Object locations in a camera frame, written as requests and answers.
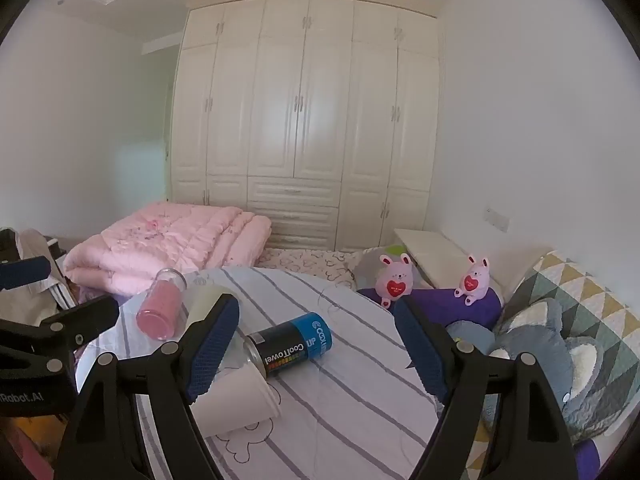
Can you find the grey green plush cushion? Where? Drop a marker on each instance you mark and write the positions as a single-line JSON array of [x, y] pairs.
[[366, 267]]

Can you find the heart print pillow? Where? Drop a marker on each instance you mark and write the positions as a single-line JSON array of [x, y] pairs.
[[310, 262]]

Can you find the white wardrobe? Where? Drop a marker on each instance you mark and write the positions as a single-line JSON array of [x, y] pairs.
[[300, 110]]

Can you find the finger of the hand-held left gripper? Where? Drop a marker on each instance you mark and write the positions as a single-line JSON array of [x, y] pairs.
[[82, 317], [25, 271]]

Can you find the pink translucent cup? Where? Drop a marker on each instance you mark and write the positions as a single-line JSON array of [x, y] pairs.
[[157, 307]]

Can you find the white tote bag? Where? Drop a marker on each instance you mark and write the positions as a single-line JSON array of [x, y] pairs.
[[22, 305]]

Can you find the white bedside table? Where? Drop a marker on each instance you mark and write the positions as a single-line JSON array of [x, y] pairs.
[[435, 255]]

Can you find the cream plastic cup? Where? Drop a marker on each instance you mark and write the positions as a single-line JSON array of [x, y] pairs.
[[202, 302]]

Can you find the grey plush toy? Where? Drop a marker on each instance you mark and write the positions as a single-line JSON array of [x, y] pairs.
[[540, 332]]

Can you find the black and blue can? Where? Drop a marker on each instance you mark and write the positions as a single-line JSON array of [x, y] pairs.
[[292, 342]]

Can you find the pink folded quilt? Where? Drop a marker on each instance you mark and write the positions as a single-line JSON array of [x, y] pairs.
[[170, 245]]

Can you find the pink bunny plush toy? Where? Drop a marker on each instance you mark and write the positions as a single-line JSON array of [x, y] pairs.
[[472, 280], [396, 280]]

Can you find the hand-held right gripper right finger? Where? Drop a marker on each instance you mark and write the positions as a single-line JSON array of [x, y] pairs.
[[425, 357]]

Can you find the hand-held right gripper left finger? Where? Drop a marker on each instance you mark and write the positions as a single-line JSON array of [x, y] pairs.
[[214, 347]]

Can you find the triangle patterned pillow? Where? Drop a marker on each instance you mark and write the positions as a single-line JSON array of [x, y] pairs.
[[575, 280]]

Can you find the striped bed sheet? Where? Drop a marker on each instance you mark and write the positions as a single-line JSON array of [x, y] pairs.
[[350, 410]]

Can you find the white paper cup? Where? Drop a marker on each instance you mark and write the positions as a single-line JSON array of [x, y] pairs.
[[235, 400]]

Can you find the white wall socket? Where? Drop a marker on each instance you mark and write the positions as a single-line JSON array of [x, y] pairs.
[[497, 219]]

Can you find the purple pillow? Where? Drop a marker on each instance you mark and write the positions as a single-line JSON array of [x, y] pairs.
[[450, 305]]

